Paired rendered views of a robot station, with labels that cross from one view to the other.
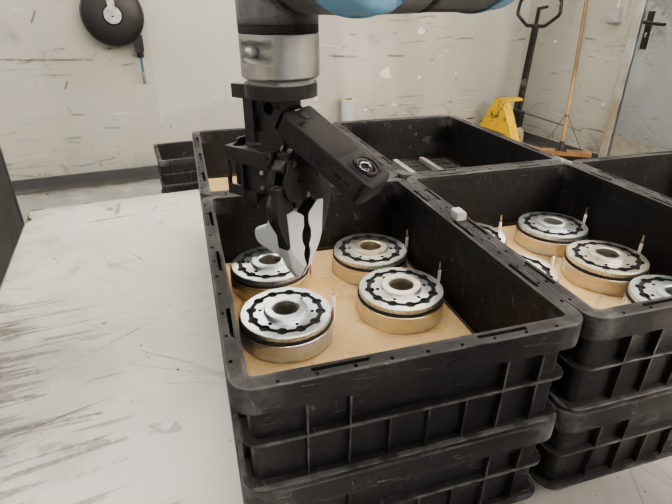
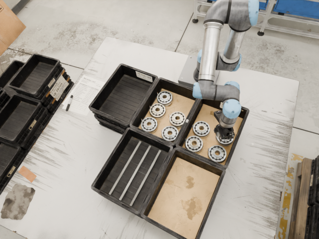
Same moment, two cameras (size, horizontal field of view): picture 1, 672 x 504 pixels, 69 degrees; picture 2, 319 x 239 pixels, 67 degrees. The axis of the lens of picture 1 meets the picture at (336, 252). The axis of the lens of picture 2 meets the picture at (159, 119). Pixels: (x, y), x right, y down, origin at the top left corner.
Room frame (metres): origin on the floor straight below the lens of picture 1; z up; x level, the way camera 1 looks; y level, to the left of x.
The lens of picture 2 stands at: (1.07, 0.26, 2.17)
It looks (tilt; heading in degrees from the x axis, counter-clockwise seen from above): 61 degrees down; 232
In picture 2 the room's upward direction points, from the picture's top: 9 degrees counter-clockwise
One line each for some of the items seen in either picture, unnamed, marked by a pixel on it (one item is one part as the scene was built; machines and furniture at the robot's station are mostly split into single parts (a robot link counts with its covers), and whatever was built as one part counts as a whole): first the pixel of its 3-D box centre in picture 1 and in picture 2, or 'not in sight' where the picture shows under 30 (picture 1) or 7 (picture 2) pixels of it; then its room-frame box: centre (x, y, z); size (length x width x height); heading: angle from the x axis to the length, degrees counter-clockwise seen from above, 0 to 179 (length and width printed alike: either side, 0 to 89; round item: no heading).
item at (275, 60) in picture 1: (277, 59); (228, 119); (0.50, 0.06, 1.12); 0.08 x 0.08 x 0.05
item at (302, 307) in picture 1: (285, 309); not in sight; (0.46, 0.06, 0.86); 0.05 x 0.05 x 0.01
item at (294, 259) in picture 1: (277, 240); not in sight; (0.49, 0.07, 0.93); 0.06 x 0.03 x 0.09; 55
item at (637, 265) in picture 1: (606, 257); (157, 110); (0.59, -0.37, 0.86); 0.10 x 0.10 x 0.01
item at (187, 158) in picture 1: (208, 195); not in sight; (2.15, 0.59, 0.37); 0.40 x 0.30 x 0.45; 112
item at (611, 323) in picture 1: (573, 222); (166, 109); (0.57, -0.30, 0.92); 0.40 x 0.30 x 0.02; 17
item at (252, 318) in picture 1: (286, 312); (224, 136); (0.46, 0.06, 0.86); 0.10 x 0.10 x 0.01
